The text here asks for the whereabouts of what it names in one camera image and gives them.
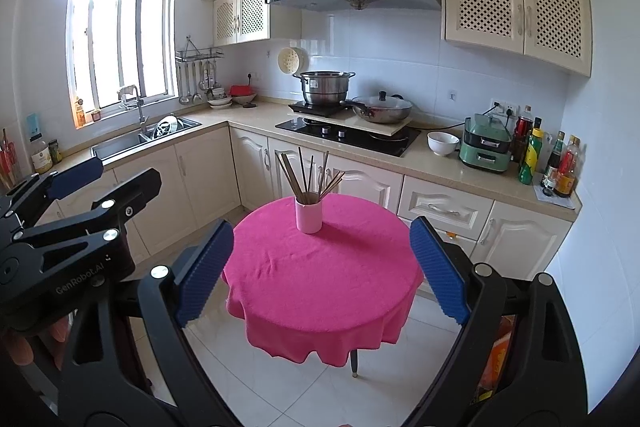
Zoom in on black induction cooker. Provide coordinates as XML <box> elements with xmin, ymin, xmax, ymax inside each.
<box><xmin>287</xmin><ymin>101</ymin><xmax>351</xmax><ymax>118</ymax></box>

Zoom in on barred window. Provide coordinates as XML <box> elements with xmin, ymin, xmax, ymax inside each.
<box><xmin>67</xmin><ymin>0</ymin><xmax>178</xmax><ymax>112</ymax></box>

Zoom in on pink tablecloth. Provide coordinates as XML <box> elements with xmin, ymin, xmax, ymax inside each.
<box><xmin>221</xmin><ymin>195</ymin><xmax>425</xmax><ymax>369</ymax></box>

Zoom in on red box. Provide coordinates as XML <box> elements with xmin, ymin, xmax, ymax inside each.
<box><xmin>230</xmin><ymin>84</ymin><xmax>258</xmax><ymax>106</ymax></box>

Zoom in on orange printed bag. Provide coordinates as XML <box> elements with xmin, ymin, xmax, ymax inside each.
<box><xmin>477</xmin><ymin>314</ymin><xmax>516</xmax><ymax>403</ymax></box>

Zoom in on steel faucet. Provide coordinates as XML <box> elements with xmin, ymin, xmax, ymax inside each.
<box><xmin>117</xmin><ymin>84</ymin><xmax>150</xmax><ymax>135</ymax></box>

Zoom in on small cream lattice cabinet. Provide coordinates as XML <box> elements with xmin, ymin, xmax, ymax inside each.
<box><xmin>212</xmin><ymin>0</ymin><xmax>301</xmax><ymax>48</ymax></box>

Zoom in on cream steamer insert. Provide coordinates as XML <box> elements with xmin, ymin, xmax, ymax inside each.
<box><xmin>277</xmin><ymin>47</ymin><xmax>306</xmax><ymax>74</ymax></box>

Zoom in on steel dish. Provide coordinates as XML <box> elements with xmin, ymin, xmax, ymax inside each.
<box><xmin>152</xmin><ymin>115</ymin><xmax>179</xmax><ymax>138</ymax></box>

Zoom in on orange oil bottle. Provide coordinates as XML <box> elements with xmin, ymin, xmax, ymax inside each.
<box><xmin>554</xmin><ymin>137</ymin><xmax>582</xmax><ymax>198</ymax></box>

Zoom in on steel stock pot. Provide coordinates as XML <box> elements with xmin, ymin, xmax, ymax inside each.
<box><xmin>293</xmin><ymin>71</ymin><xmax>357</xmax><ymax>106</ymax></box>

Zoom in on steel sink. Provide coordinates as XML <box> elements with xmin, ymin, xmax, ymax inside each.
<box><xmin>91</xmin><ymin>117</ymin><xmax>203</xmax><ymax>160</ymax></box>

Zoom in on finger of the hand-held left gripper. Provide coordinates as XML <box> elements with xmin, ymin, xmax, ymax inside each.
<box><xmin>12</xmin><ymin>168</ymin><xmax>163</xmax><ymax>254</ymax></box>
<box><xmin>0</xmin><ymin>157</ymin><xmax>105</xmax><ymax>228</ymax></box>

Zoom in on bundle of wooden chopsticks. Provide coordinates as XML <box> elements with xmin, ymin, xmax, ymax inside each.
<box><xmin>275</xmin><ymin>147</ymin><xmax>346</xmax><ymax>205</ymax></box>

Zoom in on metal wall rack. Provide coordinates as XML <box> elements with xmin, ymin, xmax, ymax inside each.
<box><xmin>175</xmin><ymin>36</ymin><xmax>223</xmax><ymax>62</ymax></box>

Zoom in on black glass gas stove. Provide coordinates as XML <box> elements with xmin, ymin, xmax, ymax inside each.
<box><xmin>275</xmin><ymin>117</ymin><xmax>421</xmax><ymax>158</ymax></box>

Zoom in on green multi cooker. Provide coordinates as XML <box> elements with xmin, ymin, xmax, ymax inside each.
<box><xmin>459</xmin><ymin>114</ymin><xmax>512</xmax><ymax>174</ymax></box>

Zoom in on black power cable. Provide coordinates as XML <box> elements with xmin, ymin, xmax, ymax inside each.
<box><xmin>412</xmin><ymin>104</ymin><xmax>501</xmax><ymax>130</ymax></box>

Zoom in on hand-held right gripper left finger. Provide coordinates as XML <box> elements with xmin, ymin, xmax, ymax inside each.
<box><xmin>56</xmin><ymin>218</ymin><xmax>236</xmax><ymax>427</ymax></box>

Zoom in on pink cup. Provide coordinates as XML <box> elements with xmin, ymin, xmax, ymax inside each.
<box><xmin>295</xmin><ymin>197</ymin><xmax>323</xmax><ymax>235</ymax></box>

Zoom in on wooden board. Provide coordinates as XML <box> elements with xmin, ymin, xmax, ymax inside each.
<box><xmin>306</xmin><ymin>109</ymin><xmax>413</xmax><ymax>138</ymax></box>

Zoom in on red handled kitchen tools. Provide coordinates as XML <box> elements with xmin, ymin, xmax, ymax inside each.
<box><xmin>0</xmin><ymin>129</ymin><xmax>18</xmax><ymax>190</ymax></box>

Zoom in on white paper sheet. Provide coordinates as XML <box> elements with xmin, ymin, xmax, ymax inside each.
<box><xmin>532</xmin><ymin>184</ymin><xmax>577</xmax><ymax>209</ymax></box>

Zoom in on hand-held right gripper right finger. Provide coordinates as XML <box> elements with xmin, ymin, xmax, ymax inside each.
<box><xmin>409</xmin><ymin>215</ymin><xmax>587</xmax><ymax>427</ymax></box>

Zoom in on wok with glass lid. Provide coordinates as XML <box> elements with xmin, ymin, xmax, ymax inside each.
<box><xmin>340</xmin><ymin>92</ymin><xmax>413</xmax><ymax>124</ymax></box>

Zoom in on person's left hand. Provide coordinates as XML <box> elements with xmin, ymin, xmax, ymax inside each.
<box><xmin>7</xmin><ymin>313</ymin><xmax>68</xmax><ymax>367</ymax></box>

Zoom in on green bottle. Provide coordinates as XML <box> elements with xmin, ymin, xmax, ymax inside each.
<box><xmin>518</xmin><ymin>118</ymin><xmax>544</xmax><ymax>185</ymax></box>

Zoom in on row of hanging steel utensils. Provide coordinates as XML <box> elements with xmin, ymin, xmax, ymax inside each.
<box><xmin>177</xmin><ymin>61</ymin><xmax>221</xmax><ymax>105</ymax></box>

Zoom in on large cream lattice cabinet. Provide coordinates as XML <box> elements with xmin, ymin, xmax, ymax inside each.
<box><xmin>440</xmin><ymin>0</ymin><xmax>593</xmax><ymax>78</ymax></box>

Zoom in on dark sauce bottle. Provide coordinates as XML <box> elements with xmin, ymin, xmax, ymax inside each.
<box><xmin>542</xmin><ymin>131</ymin><xmax>566</xmax><ymax>188</ymax></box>

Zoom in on white bowl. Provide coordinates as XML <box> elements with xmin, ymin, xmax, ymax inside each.
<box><xmin>427</xmin><ymin>132</ymin><xmax>460</xmax><ymax>156</ymax></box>

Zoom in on dark red drink bottle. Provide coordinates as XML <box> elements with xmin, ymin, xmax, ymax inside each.
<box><xmin>512</xmin><ymin>106</ymin><xmax>533</xmax><ymax>165</ymax></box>

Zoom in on clear plastic bottle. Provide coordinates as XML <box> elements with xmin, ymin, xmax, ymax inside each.
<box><xmin>31</xmin><ymin>139</ymin><xmax>53</xmax><ymax>174</ymax></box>

